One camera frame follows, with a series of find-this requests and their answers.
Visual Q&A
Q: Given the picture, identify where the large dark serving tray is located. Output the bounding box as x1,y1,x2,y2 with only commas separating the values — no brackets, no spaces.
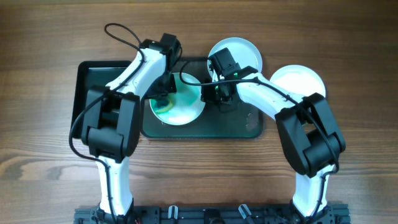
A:
141,57,264,139

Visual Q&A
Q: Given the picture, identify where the left black cable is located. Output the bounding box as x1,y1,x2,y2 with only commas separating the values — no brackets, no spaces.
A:
68,22,147,224

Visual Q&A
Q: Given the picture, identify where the small black water tray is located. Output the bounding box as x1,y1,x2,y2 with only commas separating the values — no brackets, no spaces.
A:
71,60,140,142

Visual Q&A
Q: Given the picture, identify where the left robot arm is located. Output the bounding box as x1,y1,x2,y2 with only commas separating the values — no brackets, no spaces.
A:
69,34,182,223

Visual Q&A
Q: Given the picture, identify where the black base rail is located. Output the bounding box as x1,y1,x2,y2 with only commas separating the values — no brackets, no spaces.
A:
73,204,351,224

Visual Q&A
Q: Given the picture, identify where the light blue plate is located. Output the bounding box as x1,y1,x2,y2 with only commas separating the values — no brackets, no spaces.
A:
207,37,262,83

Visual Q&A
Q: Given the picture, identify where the white plate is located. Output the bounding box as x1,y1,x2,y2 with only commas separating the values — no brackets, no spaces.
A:
270,65,326,98
149,72,205,126

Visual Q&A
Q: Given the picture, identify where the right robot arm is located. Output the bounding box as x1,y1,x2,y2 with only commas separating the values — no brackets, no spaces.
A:
204,48,346,223

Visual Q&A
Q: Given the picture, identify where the green yellow sponge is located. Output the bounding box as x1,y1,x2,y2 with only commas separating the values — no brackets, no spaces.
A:
153,94,175,114

